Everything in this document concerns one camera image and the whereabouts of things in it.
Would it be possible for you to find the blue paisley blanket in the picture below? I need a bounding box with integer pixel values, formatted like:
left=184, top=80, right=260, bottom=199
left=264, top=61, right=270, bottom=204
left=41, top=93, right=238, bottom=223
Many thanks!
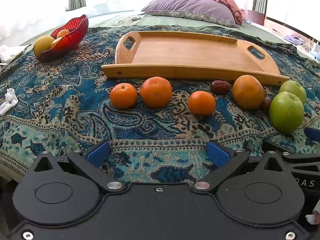
left=0, top=25, right=320, bottom=180

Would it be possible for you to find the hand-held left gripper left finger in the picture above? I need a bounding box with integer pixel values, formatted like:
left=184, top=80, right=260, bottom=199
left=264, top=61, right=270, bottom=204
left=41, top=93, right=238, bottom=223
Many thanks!
left=32, top=140, right=125, bottom=193

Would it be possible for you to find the small tangerine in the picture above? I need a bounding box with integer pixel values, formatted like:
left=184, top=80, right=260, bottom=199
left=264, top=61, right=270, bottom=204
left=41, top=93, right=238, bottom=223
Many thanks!
left=109, top=83, right=138, bottom=109
left=188, top=90, right=216, bottom=117

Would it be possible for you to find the red glass bowl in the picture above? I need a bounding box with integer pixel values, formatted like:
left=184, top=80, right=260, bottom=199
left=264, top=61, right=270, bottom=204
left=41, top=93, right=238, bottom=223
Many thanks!
left=34, top=14, right=89, bottom=62

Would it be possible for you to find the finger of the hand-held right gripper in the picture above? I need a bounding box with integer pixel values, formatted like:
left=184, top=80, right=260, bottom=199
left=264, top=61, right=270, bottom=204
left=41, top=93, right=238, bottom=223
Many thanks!
left=262, top=140, right=320, bottom=165
left=304, top=127, right=320, bottom=143

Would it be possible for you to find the green apple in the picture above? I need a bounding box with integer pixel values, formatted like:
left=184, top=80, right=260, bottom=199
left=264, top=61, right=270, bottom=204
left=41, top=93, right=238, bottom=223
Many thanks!
left=278, top=80, right=307, bottom=105
left=269, top=91, right=305, bottom=135

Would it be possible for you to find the white wardrobe door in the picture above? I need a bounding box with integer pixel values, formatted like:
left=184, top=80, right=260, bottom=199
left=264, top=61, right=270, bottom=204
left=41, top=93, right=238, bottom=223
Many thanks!
left=266, top=0, right=320, bottom=30

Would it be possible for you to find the purple pillow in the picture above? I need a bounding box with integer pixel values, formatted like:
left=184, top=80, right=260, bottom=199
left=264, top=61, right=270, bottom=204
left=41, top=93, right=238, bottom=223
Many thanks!
left=141, top=0, right=238, bottom=28

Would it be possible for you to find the yellow fruit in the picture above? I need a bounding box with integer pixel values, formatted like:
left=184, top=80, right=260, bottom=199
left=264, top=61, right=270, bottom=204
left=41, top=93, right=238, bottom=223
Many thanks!
left=33, top=35, right=55, bottom=58

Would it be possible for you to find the white plastic bag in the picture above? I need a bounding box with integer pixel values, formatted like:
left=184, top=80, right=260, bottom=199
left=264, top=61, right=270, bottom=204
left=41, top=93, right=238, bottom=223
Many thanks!
left=0, top=44, right=32, bottom=64

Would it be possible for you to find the crumpled white tissue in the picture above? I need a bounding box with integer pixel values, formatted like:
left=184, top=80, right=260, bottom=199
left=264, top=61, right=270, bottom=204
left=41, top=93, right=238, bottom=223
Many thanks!
left=0, top=88, right=19, bottom=116

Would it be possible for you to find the medium orange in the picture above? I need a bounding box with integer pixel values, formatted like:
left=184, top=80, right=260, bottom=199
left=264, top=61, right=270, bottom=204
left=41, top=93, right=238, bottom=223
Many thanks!
left=140, top=76, right=172, bottom=108

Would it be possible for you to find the large brownish orange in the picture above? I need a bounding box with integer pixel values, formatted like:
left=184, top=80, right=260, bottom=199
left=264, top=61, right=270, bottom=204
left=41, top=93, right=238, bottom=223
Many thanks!
left=232, top=75, right=265, bottom=110

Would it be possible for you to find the wooden tray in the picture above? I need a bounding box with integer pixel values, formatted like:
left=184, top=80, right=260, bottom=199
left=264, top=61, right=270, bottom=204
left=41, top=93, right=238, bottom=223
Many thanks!
left=101, top=31, right=291, bottom=87

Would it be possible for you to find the dark wooden bed frame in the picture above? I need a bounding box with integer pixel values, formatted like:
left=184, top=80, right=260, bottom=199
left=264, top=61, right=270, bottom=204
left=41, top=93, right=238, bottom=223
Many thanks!
left=246, top=10, right=267, bottom=26

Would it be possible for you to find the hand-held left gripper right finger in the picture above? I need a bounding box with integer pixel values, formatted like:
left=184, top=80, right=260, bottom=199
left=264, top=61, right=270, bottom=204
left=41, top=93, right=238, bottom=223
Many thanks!
left=192, top=140, right=288, bottom=192

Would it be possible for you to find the white sheer curtain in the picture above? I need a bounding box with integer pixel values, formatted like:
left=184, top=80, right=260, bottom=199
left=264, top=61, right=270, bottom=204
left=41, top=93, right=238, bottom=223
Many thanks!
left=0, top=0, right=140, bottom=40

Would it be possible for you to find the red date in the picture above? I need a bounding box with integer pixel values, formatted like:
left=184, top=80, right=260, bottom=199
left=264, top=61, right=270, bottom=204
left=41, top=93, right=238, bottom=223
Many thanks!
left=210, top=80, right=231, bottom=95
left=262, top=96, right=273, bottom=112

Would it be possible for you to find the green bedspread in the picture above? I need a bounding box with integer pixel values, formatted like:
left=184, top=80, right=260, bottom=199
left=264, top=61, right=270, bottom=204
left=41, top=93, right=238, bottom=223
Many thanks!
left=22, top=12, right=304, bottom=55

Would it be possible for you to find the light blue cloth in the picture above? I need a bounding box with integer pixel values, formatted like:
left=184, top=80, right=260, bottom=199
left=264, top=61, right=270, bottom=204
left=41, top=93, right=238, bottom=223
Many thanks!
left=284, top=34, right=305, bottom=46

